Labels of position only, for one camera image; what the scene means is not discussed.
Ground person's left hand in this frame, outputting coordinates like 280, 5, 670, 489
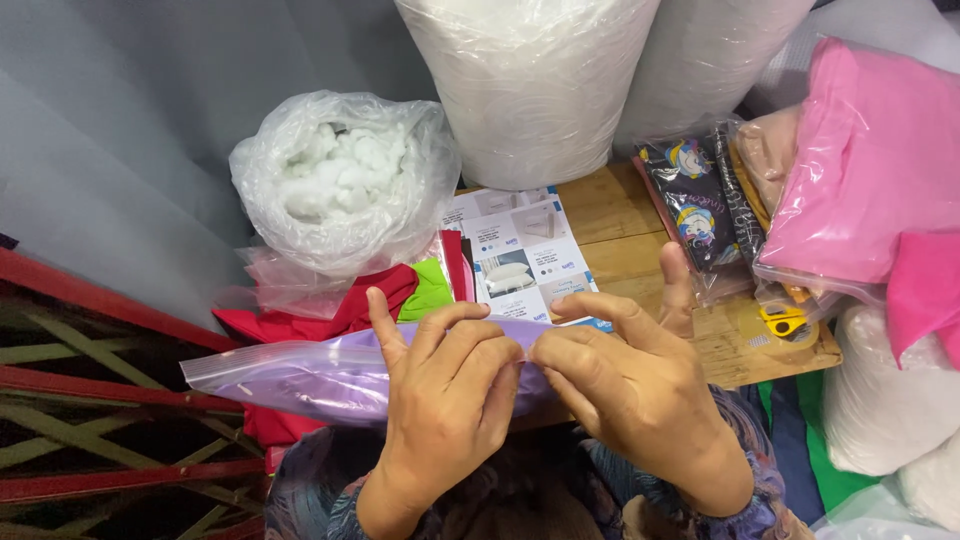
366, 286, 527, 501

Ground person's right hand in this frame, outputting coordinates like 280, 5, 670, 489
528, 240, 756, 519

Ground purple cloth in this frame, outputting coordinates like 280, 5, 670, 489
179, 316, 560, 429

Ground lime green cloth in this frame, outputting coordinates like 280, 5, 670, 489
396, 258, 456, 324

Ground clear tape roll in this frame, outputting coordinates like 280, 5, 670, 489
738, 298, 821, 355

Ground person's patterned purple clothing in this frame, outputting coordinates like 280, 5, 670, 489
262, 384, 817, 540

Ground red cloth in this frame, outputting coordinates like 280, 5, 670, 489
211, 262, 421, 475

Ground blue cloth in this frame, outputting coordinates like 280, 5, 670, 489
738, 375, 828, 528

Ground yellow scissors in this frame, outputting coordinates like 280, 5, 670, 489
757, 303, 810, 338

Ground clear packets of folded cloth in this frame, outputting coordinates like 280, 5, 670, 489
437, 228, 478, 303

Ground printed pillow brochure sheet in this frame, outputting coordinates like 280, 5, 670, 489
441, 186, 614, 333

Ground black cartoon print fabric packet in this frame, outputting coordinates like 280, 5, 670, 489
632, 135, 755, 305

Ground black lettered fabric packet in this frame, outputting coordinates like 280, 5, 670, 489
711, 123, 768, 264

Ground clear bag of white stuffing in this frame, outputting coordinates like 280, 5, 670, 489
228, 90, 463, 280

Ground beige fabric packet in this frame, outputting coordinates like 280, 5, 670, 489
729, 105, 805, 220

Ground magenta cloth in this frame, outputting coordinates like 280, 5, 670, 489
885, 228, 960, 371

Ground pink fabric in plastic bag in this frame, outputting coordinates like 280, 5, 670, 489
752, 36, 960, 305

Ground large plastic-wrapped white wadding roll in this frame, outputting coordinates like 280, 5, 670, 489
611, 0, 816, 155
393, 0, 663, 192

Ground red metal folding gate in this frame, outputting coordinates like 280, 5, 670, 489
0, 234, 270, 540

